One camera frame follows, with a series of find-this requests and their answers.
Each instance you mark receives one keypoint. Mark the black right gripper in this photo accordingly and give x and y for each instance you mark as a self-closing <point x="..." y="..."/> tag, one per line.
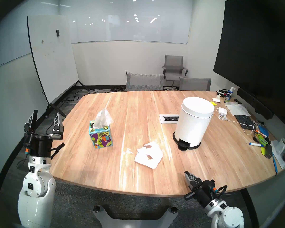
<point x="201" y="194"/>

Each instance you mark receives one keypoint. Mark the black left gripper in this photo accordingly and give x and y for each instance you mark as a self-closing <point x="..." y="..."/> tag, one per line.
<point x="41" y="145"/>

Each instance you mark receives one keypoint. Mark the white tissue sheet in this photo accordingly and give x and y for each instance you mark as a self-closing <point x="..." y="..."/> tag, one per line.
<point x="103" y="119"/>
<point x="154" y="159"/>

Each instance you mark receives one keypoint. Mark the white pedal trash can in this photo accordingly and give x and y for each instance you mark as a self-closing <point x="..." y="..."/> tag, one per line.
<point x="194" y="120"/>

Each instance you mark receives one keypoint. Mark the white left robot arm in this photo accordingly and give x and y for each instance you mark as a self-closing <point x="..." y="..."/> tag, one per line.
<point x="35" y="196"/>

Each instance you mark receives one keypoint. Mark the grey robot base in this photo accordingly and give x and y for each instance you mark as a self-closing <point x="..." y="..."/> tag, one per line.
<point x="133" y="221"/>

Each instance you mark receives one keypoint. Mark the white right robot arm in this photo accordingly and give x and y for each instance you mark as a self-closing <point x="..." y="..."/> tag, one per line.
<point x="225" y="215"/>

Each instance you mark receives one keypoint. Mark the colourful toucan tissue box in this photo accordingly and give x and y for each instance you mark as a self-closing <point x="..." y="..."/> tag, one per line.
<point x="101" y="138"/>

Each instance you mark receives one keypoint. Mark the small pale liquid spill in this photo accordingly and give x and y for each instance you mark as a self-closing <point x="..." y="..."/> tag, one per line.
<point x="128" y="152"/>

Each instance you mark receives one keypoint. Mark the small crumpled white tissue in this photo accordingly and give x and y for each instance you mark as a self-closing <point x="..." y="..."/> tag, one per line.
<point x="217" y="98"/>

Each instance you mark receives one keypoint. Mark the table power outlet box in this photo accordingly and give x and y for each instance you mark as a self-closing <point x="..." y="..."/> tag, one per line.
<point x="168" y="118"/>

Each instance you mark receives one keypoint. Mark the rolling whiteboard on stand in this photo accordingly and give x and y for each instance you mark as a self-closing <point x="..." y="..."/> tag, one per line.
<point x="52" y="59"/>

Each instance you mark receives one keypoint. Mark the blue white marker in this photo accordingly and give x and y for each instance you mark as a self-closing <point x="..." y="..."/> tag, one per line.
<point x="256" y="144"/>

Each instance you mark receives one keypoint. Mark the white power adapter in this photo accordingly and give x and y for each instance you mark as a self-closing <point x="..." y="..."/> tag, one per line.
<point x="222" y="111"/>

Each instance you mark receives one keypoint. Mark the black keyboard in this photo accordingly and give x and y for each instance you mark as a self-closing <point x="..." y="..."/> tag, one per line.
<point x="244" y="121"/>

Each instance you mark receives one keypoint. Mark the yellow sticky note pad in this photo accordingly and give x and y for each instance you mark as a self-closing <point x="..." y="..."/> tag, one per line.
<point x="213" y="103"/>

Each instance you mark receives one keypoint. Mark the dark block with yellow edge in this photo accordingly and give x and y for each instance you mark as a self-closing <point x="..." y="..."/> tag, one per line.
<point x="267" y="151"/>

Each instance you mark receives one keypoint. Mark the blue pen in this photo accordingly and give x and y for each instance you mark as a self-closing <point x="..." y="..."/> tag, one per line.
<point x="275" y="163"/>

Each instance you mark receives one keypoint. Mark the white paper towel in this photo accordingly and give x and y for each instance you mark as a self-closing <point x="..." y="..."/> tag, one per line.
<point x="237" y="108"/>

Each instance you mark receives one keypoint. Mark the blue pouch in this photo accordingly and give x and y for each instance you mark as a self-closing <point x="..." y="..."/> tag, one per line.
<point x="263" y="130"/>

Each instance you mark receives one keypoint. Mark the white paper sheet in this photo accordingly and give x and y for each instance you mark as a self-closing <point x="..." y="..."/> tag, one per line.
<point x="280" y="162"/>

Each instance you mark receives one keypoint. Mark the small black remote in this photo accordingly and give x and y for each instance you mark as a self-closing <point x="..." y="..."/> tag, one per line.
<point x="238" y="101"/>

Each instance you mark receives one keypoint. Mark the whiteboard cleaner spray bottle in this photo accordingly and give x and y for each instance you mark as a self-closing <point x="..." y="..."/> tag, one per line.
<point x="229" y="95"/>

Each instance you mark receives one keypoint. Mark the white paper cup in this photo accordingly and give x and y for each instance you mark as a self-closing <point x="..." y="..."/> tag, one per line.
<point x="281" y="145"/>

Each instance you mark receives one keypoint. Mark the grey fabric office chair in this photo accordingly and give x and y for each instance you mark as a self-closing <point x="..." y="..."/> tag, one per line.
<point x="194" y="85"/>

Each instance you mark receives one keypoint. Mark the black video sound bar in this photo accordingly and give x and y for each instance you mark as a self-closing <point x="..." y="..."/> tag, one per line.
<point x="254" y="102"/>

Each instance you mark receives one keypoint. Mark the grey mesh office chair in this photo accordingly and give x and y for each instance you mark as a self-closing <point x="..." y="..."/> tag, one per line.
<point x="144" y="82"/>

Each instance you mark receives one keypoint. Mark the grey armrest office chair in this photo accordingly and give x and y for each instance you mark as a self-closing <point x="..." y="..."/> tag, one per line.
<point x="173" y="66"/>

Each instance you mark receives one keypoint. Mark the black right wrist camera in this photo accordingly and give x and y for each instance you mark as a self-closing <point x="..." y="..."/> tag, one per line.
<point x="210" y="185"/>

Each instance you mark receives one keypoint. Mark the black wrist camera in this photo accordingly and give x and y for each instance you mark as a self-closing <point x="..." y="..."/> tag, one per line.
<point x="26" y="145"/>
<point x="210" y="185"/>

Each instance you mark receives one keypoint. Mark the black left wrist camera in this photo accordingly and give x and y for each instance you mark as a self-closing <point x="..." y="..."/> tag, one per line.
<point x="26" y="145"/>

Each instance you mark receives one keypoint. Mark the wall whiteboard with writing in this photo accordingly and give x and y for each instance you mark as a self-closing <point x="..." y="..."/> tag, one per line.
<point x="9" y="40"/>

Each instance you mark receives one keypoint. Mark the wide glass wall whiteboard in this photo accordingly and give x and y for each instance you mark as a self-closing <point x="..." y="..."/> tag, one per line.
<point x="133" y="28"/>

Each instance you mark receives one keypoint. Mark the large black wall screen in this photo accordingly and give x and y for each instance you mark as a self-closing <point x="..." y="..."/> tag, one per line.
<point x="251" y="51"/>

